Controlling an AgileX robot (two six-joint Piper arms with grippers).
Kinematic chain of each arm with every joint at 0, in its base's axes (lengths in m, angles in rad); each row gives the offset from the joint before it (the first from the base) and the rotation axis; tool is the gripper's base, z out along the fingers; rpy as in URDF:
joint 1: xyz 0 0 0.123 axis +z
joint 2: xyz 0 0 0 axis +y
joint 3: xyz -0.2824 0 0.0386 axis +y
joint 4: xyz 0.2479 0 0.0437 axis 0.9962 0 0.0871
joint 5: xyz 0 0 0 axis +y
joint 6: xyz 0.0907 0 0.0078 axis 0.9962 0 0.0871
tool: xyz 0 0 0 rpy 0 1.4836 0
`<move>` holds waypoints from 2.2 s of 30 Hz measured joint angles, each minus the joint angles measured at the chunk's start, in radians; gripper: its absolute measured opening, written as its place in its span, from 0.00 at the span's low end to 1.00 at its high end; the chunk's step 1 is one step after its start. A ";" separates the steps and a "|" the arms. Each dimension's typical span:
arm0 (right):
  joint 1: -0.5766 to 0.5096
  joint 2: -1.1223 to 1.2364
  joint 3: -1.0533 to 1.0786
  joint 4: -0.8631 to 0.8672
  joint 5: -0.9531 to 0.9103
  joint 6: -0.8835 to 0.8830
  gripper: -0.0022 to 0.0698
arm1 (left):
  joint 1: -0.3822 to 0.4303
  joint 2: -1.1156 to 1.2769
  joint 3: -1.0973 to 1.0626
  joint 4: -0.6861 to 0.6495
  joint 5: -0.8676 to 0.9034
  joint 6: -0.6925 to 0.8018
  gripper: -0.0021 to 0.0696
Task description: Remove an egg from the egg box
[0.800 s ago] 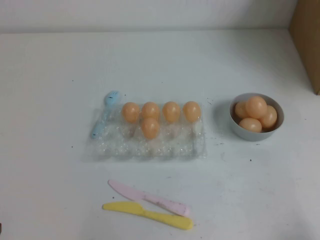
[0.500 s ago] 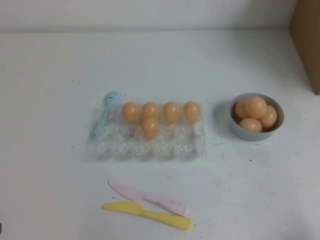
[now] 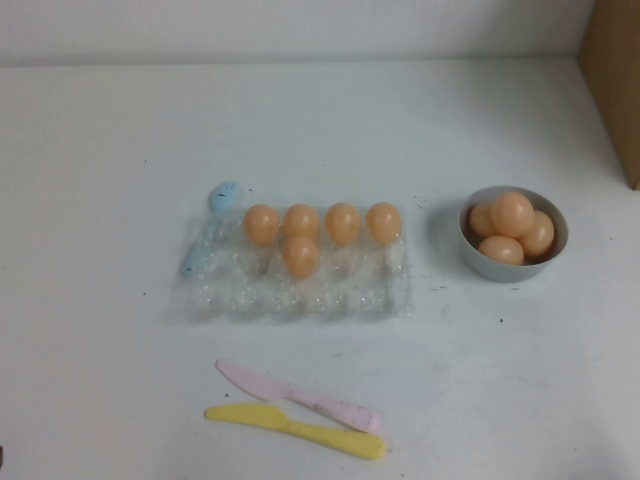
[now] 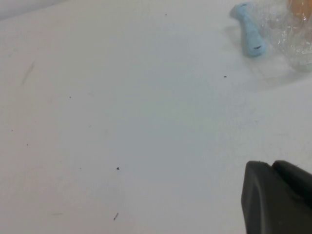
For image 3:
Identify orange egg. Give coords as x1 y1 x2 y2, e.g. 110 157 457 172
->
283 203 321 242
477 235 526 266
365 201 403 246
324 201 362 246
490 192 535 239
244 204 281 247
282 235 321 280
468 203 499 238
517 210 556 259

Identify clear plastic egg tray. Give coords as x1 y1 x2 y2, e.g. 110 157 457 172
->
172 202 419 326

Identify brown cardboard box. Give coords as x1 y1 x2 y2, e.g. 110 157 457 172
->
578 0 640 191

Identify pink plastic knife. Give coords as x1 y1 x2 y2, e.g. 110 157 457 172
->
215 358 382 434

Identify yellow plastic knife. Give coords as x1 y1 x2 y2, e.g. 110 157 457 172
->
204 402 388 461

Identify grey round bowl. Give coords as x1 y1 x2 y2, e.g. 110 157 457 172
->
458 185 570 285

